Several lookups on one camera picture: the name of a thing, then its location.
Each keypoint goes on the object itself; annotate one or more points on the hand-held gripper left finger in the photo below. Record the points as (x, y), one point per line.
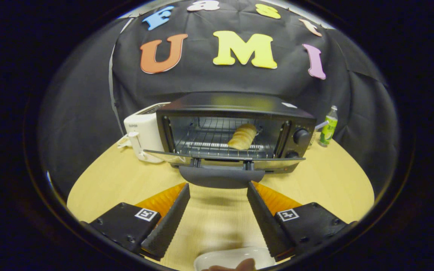
(168, 227)

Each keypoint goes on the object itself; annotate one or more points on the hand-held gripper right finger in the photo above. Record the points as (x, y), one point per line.
(269, 226)

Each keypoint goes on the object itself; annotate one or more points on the golden ridged bread roll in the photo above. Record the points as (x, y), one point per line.
(241, 137)

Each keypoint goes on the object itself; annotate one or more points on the black toaster oven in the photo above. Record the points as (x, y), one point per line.
(239, 103)

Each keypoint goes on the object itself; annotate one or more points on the white pop-up toaster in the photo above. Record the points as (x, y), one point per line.
(143, 130)

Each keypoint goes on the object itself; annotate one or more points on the white plate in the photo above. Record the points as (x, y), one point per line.
(220, 258)

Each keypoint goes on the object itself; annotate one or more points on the green drink bottle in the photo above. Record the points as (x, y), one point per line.
(328, 131)

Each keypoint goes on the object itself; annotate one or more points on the white utensil in basket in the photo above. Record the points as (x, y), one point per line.
(320, 125)

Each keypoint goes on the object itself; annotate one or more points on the black backdrop cloth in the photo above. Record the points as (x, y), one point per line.
(89, 94)

